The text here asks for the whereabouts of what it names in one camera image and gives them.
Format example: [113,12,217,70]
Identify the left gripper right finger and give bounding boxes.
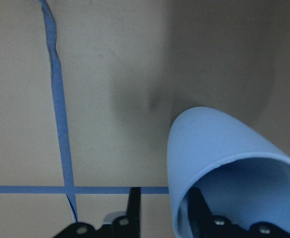
[188,188,242,238]

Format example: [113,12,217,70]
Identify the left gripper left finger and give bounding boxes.
[102,187,141,238]

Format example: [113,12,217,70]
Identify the light blue plastic cup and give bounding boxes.
[167,107,290,238]

